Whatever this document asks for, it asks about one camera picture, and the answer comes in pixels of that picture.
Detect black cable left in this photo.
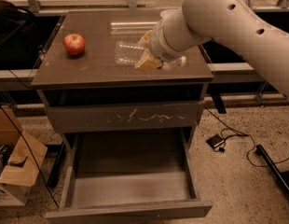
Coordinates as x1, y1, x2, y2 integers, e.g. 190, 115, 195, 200
0, 68, 61, 209

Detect open cardboard box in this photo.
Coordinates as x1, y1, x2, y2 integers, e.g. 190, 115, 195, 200
0, 108, 48, 206

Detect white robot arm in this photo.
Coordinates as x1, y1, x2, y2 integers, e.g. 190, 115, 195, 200
135, 0, 289, 101

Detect scratched grey top drawer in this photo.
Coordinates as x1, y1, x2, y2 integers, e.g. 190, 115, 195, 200
47, 102, 203, 133

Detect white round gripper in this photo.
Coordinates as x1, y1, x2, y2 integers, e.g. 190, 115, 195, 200
134, 21, 182, 71

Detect black bag on ledge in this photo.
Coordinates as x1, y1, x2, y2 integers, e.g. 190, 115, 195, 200
0, 0, 35, 47

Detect black stand foot left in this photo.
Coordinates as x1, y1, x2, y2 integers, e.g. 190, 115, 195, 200
47, 142, 66, 188

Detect grey drawer cabinet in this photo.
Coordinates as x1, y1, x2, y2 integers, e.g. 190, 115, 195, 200
32, 9, 213, 147

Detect red apple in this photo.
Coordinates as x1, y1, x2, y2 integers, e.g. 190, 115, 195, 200
63, 34, 85, 56

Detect black power adapter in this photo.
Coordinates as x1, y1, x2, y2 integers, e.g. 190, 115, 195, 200
207, 134, 225, 148

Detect open grey middle drawer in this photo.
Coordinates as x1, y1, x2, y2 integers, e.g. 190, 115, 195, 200
46, 128, 212, 224

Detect black metal floor bar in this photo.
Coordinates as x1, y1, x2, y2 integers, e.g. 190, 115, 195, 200
256, 145, 289, 199

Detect white ceramic bowl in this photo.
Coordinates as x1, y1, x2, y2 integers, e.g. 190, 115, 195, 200
160, 9, 178, 21

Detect clear plastic water bottle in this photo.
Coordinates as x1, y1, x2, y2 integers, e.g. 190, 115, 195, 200
115, 41, 186, 70

